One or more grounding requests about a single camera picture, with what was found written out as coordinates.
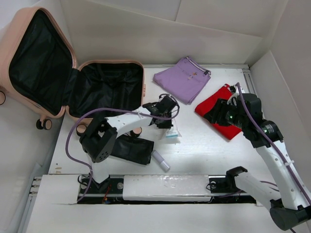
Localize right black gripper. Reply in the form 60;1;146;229
203;97;247;129

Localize red shorts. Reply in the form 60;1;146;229
195;83;241;140

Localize clear plastic toiletry packet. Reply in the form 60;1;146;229
159;119;182;144

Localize purple shorts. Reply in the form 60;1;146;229
153;56;211;105

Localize black fabric pouch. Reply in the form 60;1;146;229
111;135;154;165

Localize white lavender tube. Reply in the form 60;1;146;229
152;150;171;172

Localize pink hard-shell suitcase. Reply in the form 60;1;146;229
0;7;145;130

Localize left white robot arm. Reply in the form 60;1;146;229
80;94;180;193

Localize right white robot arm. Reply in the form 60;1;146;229
204;93;311;231

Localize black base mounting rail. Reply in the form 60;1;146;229
77;175;256;204

